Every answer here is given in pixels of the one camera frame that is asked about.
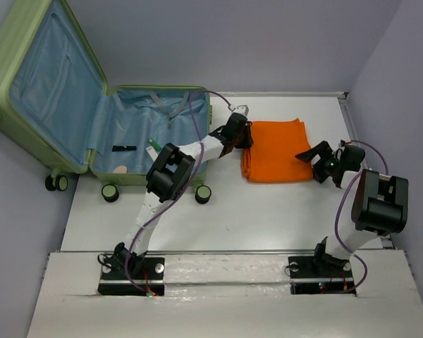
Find white small tube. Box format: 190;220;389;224
146;146;158;162

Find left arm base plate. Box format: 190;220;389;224
97;253;165;297

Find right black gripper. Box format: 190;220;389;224
295;141;342;184

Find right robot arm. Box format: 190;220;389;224
295;139;409;276

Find black cosmetic tube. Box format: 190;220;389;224
112;145;137;152

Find orange cloth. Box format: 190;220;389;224
240;118;313;184

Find green lip balm tube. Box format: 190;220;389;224
148;138;161;151

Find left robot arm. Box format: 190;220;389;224
107;106;252;278

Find green suitcase with blue lining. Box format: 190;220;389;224
0;1;212;203

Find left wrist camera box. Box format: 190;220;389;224
233;105;249;116

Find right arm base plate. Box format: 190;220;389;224
284;256;356;295

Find pink round compact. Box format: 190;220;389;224
113;165;128;174

